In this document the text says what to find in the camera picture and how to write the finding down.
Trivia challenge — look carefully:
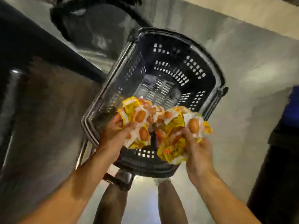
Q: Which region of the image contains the person's right hand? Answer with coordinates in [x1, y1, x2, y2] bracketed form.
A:
[182, 128, 216, 185]

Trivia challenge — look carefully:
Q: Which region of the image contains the person's left hand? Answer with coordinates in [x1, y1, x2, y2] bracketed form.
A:
[98, 116, 138, 165]

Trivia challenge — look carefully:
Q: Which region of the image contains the black shopping basket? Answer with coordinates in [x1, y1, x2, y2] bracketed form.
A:
[80, 28, 230, 192]

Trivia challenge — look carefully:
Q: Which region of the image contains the person's left forearm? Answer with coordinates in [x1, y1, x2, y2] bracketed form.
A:
[16, 154, 117, 224]

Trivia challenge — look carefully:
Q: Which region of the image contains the person's right forearm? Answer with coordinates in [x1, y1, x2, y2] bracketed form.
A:
[189, 170, 262, 224]

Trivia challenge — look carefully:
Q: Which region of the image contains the person's right leg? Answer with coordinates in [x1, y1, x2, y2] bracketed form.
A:
[156, 179, 188, 224]

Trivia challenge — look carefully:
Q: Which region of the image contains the dark blue display stand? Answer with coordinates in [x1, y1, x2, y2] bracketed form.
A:
[248, 86, 299, 224]

